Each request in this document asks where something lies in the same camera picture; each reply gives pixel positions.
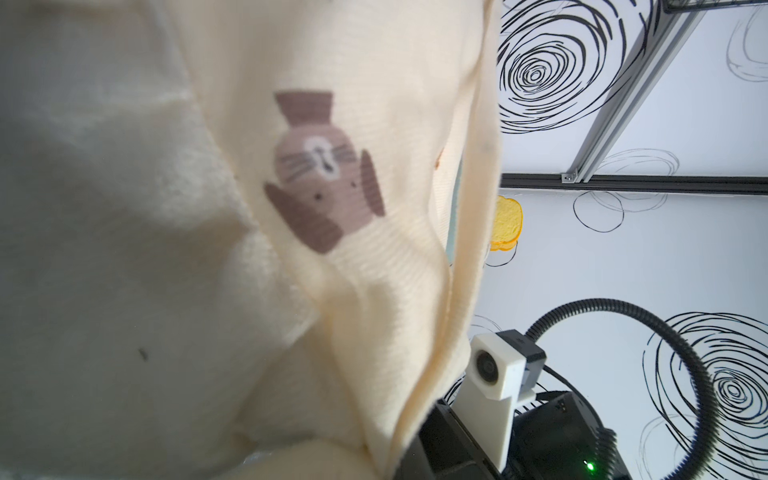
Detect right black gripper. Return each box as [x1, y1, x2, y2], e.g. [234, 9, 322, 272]
[394, 391, 630, 479]

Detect cream animal print pillow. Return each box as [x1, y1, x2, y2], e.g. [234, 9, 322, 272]
[1, 1, 502, 479]

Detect yellow toast slice front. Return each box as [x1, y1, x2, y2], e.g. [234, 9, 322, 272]
[490, 196, 524, 251]

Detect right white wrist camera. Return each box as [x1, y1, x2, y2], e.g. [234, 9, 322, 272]
[451, 330, 547, 472]

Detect black corrugated cable hose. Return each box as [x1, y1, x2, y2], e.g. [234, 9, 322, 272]
[524, 298, 721, 480]

